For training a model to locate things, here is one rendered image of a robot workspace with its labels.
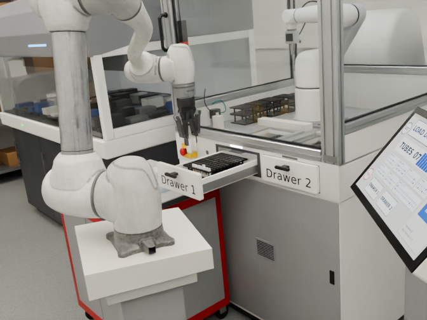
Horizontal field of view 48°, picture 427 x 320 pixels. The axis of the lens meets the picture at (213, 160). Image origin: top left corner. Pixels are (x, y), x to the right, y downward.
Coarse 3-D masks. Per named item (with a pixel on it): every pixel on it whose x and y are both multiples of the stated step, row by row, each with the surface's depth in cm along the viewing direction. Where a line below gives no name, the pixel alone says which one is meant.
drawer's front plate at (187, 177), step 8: (160, 168) 205; (168, 168) 200; (176, 168) 195; (160, 176) 206; (184, 176) 192; (192, 176) 188; (200, 176) 185; (160, 184) 208; (168, 184) 203; (184, 184) 193; (192, 184) 189; (200, 184) 186; (184, 192) 195; (200, 192) 187; (200, 200) 188
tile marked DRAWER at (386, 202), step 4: (384, 192) 128; (388, 192) 126; (384, 196) 126; (388, 196) 125; (392, 196) 123; (380, 200) 127; (384, 200) 125; (388, 200) 124; (392, 200) 122; (376, 204) 128; (380, 204) 126; (384, 204) 124; (388, 204) 122; (392, 204) 121; (396, 204) 119; (380, 208) 125; (384, 208) 123; (388, 208) 121; (392, 208) 120; (384, 212) 122; (388, 212) 120
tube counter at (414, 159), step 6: (420, 150) 124; (414, 156) 125; (420, 156) 123; (426, 156) 120; (414, 162) 123; (420, 162) 121; (426, 162) 118; (420, 168) 119; (426, 168) 117; (426, 174) 115
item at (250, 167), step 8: (216, 152) 224; (224, 152) 225; (232, 152) 222; (192, 160) 216; (248, 160) 213; (256, 160) 207; (184, 168) 213; (232, 168) 199; (240, 168) 201; (248, 168) 204; (256, 168) 207; (216, 176) 193; (224, 176) 196; (232, 176) 199; (240, 176) 202; (248, 176) 205; (208, 184) 191; (216, 184) 194; (224, 184) 197
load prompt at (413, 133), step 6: (420, 120) 134; (414, 126) 135; (420, 126) 132; (426, 126) 129; (408, 132) 136; (414, 132) 133; (420, 132) 130; (426, 132) 127; (414, 138) 131; (420, 138) 128; (426, 138) 125; (426, 144) 123
